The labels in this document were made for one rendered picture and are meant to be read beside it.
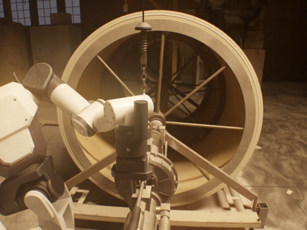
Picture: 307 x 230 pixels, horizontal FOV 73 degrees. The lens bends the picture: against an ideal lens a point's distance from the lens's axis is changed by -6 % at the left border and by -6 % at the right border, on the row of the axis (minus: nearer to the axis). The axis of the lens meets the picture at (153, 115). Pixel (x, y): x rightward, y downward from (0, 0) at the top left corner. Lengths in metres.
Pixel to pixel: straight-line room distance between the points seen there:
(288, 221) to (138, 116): 2.13
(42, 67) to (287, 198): 2.55
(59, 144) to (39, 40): 5.14
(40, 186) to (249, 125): 1.51
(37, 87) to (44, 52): 6.82
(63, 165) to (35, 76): 2.08
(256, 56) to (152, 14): 6.12
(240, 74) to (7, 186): 1.56
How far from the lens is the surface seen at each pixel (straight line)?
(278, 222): 2.43
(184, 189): 2.26
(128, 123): 0.56
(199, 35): 1.68
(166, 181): 1.00
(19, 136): 0.88
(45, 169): 0.95
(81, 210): 2.08
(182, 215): 1.97
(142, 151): 0.59
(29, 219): 2.46
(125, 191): 1.05
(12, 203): 1.05
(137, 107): 0.52
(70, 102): 0.85
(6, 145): 0.88
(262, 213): 2.17
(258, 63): 7.62
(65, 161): 2.89
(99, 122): 0.71
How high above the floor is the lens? 1.52
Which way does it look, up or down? 18 degrees down
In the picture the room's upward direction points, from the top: straight up
